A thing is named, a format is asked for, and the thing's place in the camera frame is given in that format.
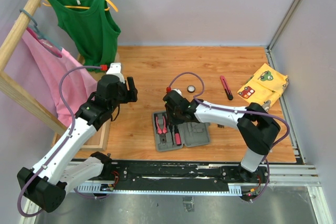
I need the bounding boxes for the pink handled pliers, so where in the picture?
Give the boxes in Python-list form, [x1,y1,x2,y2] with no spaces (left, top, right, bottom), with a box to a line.
[154,114,167,145]

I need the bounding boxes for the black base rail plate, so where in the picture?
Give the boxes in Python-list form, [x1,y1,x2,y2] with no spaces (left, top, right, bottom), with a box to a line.
[81,158,263,190]

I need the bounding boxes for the wooden clothes rack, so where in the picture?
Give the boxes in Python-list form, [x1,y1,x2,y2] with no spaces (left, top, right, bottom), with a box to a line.
[0,0,120,152]

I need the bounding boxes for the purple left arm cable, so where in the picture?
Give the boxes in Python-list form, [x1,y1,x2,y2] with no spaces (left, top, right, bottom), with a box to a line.
[16,65,116,218]

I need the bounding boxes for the yellow patterned cloth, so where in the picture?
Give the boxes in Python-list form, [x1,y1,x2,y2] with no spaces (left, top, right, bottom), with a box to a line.
[237,63,289,112]

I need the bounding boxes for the green tank top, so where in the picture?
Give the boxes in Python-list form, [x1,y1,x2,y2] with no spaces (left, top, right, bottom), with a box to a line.
[47,0,121,66]

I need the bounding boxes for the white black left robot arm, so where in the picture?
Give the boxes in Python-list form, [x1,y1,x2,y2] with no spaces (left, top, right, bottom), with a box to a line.
[17,74,138,213]

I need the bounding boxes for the pink shirt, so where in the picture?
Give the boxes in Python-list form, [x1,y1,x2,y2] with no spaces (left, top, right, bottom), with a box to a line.
[22,28,97,126]

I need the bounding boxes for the grey plastic tool case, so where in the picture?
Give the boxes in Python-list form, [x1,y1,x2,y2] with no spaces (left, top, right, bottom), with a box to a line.
[152,111,211,152]

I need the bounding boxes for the black electrical tape roll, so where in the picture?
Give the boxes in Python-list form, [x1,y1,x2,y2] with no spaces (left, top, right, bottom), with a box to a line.
[187,85,196,93]

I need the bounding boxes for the grey clothes hanger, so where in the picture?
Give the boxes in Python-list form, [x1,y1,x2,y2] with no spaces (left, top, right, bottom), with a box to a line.
[19,8,62,58]

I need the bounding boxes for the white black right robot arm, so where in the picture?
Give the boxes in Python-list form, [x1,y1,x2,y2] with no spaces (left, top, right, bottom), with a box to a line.
[163,90,280,182]

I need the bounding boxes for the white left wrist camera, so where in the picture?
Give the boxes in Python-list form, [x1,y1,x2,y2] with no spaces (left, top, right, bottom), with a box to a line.
[101,62,125,83]

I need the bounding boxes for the aluminium frame post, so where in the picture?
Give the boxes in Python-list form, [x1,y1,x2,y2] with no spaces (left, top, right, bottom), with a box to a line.
[265,0,320,51]

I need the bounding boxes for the pink utility knife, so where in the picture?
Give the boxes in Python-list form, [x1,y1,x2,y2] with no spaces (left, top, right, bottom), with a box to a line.
[220,76,233,101]

